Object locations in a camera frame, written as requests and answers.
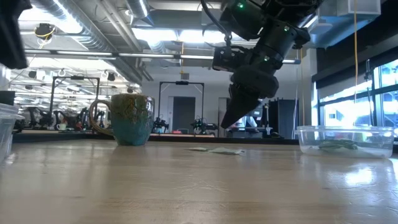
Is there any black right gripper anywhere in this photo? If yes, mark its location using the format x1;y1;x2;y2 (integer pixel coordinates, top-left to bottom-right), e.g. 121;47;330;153
220;60;280;129

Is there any green white Truvia packet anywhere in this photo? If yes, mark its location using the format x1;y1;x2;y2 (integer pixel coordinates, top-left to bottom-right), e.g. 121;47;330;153
317;140;343;151
335;139;359;149

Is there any pale green Stevia packet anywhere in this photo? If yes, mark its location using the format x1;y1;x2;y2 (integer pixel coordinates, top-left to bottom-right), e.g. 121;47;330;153
208;147;246;156

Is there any black cabinet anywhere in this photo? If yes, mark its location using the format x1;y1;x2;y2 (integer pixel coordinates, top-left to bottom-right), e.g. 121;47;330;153
269;98;299;139

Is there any grey door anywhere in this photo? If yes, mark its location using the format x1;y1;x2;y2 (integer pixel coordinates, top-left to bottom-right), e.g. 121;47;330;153
172;96;197;134

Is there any teal brown ceramic mug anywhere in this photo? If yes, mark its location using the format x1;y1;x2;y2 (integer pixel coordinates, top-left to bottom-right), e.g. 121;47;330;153
89;93;155;147

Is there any grey ceiling unit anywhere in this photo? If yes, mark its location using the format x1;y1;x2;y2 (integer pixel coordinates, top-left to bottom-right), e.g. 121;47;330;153
317;0;382;19

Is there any dark screen panel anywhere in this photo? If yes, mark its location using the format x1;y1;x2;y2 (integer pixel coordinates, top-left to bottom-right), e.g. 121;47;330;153
0;90;16;106

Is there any clear plastic bin white label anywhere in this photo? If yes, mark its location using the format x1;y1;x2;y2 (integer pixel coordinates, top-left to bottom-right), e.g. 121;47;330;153
0;103;25;162

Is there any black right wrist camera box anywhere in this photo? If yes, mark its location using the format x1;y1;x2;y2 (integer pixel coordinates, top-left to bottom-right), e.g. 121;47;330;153
212;45;254;73

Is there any black gantry frame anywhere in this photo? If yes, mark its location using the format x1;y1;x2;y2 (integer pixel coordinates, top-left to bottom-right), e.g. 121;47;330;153
157;80;205;131
49;75;101;125

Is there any black metal table frame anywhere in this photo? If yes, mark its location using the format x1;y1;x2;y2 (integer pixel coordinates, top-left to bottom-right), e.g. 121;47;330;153
12;132;398;147

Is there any small silver ceiling duct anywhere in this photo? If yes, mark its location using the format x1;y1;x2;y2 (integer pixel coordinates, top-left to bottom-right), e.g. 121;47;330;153
124;0;156;27

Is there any long ceiling light rail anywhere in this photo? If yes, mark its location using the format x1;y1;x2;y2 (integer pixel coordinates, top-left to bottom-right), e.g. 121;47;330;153
24;48;302;65

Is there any large silver ceiling duct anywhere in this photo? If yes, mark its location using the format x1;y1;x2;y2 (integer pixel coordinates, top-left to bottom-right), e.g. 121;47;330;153
29;0;155;85

